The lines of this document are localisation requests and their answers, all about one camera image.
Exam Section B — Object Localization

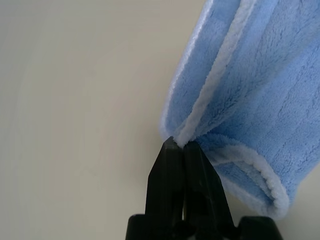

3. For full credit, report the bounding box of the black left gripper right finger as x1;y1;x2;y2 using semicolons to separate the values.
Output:
183;141;236;223

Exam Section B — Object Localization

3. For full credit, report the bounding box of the light blue towel white trim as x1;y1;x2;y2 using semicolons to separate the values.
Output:
159;0;320;221

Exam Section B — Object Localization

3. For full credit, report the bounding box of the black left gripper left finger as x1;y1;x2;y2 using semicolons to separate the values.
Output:
144;136;185;217

